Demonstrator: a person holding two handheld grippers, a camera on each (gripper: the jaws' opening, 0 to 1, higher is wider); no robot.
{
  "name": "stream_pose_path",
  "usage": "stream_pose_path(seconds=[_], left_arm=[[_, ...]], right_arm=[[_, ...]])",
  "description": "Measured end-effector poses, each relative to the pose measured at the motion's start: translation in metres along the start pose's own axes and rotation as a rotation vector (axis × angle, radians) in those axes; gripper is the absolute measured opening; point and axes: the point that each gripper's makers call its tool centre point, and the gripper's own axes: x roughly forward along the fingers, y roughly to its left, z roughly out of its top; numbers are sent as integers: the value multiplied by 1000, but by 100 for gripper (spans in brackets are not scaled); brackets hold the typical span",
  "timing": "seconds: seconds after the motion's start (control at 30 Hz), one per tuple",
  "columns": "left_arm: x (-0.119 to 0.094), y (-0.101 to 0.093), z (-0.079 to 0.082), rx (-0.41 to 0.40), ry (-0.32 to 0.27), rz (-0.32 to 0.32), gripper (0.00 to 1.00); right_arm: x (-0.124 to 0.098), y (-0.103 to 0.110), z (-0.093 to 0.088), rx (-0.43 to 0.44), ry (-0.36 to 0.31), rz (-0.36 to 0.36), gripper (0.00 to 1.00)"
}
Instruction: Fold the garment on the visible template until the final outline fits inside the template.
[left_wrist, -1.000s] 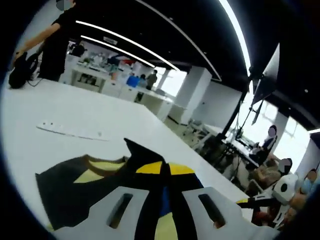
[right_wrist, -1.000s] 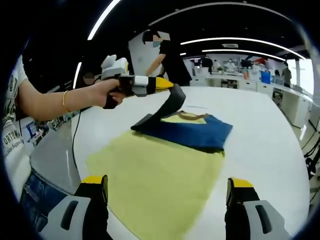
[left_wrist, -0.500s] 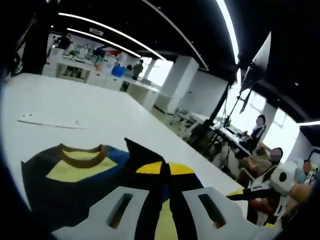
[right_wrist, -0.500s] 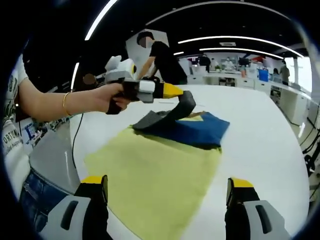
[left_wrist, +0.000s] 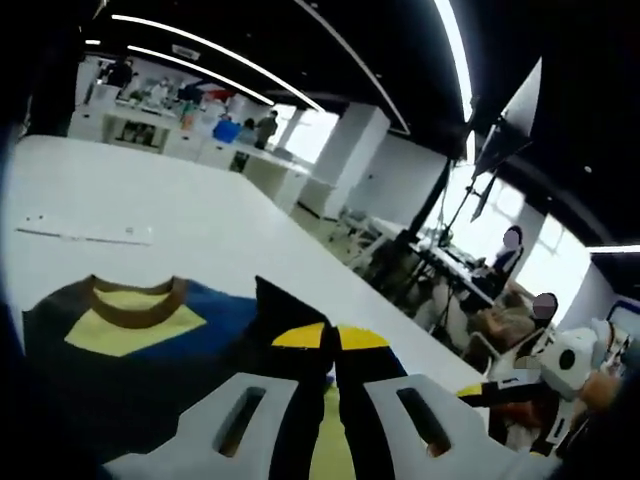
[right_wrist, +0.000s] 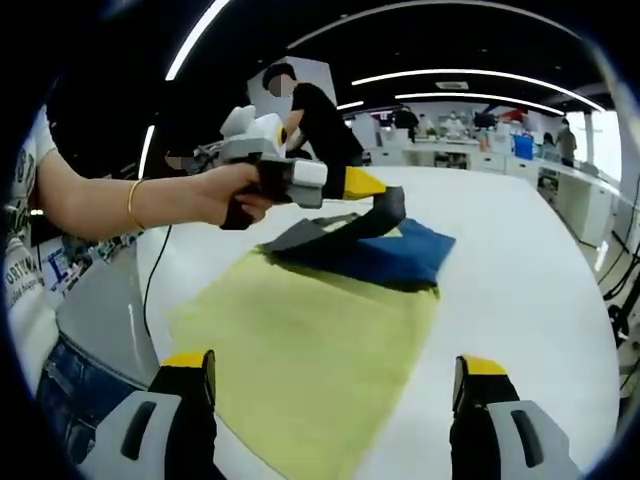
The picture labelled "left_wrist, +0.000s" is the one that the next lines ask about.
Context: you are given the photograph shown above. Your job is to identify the white counter cabinets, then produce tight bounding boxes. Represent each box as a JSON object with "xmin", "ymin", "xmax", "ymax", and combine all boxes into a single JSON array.
[{"xmin": 67, "ymin": 107, "xmax": 312, "ymax": 212}]

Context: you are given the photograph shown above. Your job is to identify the long ceiling light strip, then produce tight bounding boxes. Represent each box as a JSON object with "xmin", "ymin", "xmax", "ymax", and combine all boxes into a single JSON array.
[
  {"xmin": 110, "ymin": 13, "xmax": 327, "ymax": 113},
  {"xmin": 127, "ymin": 44, "xmax": 282, "ymax": 97},
  {"xmin": 432, "ymin": 0, "xmax": 475, "ymax": 122}
]

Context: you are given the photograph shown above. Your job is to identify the white square pillar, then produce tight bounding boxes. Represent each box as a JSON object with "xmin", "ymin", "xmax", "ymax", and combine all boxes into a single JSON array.
[{"xmin": 298, "ymin": 102, "xmax": 392, "ymax": 217}]

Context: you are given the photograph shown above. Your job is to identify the person's right hand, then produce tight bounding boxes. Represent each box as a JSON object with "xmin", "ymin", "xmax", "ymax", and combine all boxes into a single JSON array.
[{"xmin": 578, "ymin": 372, "xmax": 627, "ymax": 427}]

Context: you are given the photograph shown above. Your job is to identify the blue storage bin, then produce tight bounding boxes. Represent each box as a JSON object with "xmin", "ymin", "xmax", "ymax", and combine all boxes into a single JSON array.
[{"xmin": 212, "ymin": 119, "xmax": 242, "ymax": 145}]

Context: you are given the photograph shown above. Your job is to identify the yellow garment with dark sleeves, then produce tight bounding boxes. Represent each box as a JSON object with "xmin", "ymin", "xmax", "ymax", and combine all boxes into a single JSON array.
[{"xmin": 19, "ymin": 273, "xmax": 409, "ymax": 480}]

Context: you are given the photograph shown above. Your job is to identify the thin template strip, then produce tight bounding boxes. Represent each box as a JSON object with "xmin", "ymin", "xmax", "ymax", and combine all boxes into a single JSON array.
[{"xmin": 14, "ymin": 213, "xmax": 154, "ymax": 247}]

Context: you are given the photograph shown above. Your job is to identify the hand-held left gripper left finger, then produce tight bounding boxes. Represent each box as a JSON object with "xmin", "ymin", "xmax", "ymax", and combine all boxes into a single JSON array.
[{"xmin": 104, "ymin": 322, "xmax": 336, "ymax": 480}]

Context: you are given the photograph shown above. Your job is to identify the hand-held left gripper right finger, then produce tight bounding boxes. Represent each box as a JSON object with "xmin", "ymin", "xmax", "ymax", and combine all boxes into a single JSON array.
[{"xmin": 335, "ymin": 324, "xmax": 561, "ymax": 480}]

